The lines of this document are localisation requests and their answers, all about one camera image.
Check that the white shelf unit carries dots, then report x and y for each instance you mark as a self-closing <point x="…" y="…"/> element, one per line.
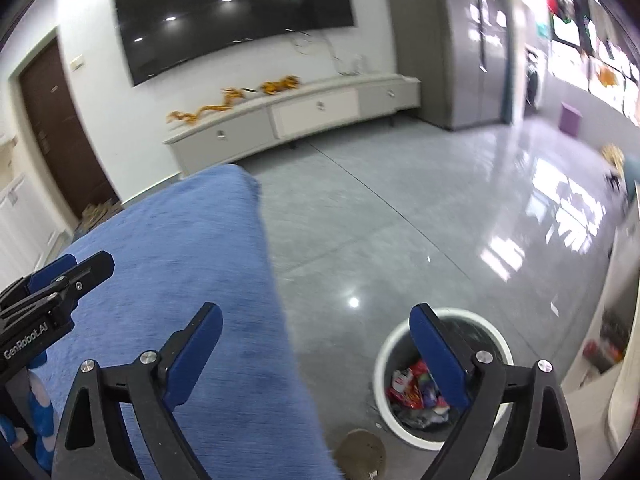
<point x="622" y="280"/>

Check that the blue blanket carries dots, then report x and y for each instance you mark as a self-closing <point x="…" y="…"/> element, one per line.
<point x="175" y="260"/>

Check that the white trash bin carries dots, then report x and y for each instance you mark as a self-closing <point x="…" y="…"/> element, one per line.
<point x="452" y="314"/>

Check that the golden dragon figurine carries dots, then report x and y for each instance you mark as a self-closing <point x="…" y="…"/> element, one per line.
<point x="225" y="102"/>

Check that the hanging clothes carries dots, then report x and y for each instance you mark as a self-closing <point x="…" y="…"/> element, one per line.
<point x="562" y="7"/>

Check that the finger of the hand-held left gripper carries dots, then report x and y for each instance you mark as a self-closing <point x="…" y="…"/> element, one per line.
<point x="50" y="267"/>
<point x="92" y="267"/>

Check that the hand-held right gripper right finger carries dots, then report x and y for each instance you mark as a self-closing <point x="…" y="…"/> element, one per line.
<point x="440" y="355"/>

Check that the orange window decoration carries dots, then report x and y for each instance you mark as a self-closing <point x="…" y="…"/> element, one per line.
<point x="607" y="76"/>

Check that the white light switch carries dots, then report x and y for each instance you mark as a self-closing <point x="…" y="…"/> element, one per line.
<point x="77" y="62"/>

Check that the black television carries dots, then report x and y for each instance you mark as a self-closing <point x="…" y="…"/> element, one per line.
<point x="225" y="10"/>

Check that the orange tiger figurine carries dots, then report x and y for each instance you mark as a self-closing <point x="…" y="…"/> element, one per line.
<point x="280" y="85"/>

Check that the round brown mat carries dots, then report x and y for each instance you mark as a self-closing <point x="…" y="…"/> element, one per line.
<point x="360" y="452"/>

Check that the small yellow item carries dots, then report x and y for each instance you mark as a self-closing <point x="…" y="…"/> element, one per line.
<point x="613" y="153"/>

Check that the grey refrigerator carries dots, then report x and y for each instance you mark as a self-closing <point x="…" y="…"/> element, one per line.
<point x="475" y="60"/>

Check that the purple box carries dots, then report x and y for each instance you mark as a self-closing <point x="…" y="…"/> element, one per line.
<point x="570" y="119"/>

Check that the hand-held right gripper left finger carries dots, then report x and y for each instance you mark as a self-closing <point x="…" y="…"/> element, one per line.
<point x="195" y="355"/>

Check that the white side cabinet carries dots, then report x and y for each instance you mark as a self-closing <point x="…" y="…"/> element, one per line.
<point x="20" y="220"/>

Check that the pair of shoes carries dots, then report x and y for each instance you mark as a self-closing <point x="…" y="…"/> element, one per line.
<point x="100" y="212"/>

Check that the white printed plastic bag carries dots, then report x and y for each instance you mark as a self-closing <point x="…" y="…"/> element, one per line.
<point x="425" y="417"/>

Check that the white television cabinet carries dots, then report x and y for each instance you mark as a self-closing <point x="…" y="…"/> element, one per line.
<point x="315" y="110"/>

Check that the person's left hand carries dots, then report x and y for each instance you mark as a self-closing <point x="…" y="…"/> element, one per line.
<point x="42" y="410"/>

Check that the large red wrapper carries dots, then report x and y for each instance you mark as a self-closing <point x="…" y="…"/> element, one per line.
<point x="419" y="391"/>

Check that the brown door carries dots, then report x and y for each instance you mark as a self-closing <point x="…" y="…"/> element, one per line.
<point x="60" y="135"/>

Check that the red white snack wrapper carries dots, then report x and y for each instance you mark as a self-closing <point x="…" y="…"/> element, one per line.
<point x="401" y="381"/>

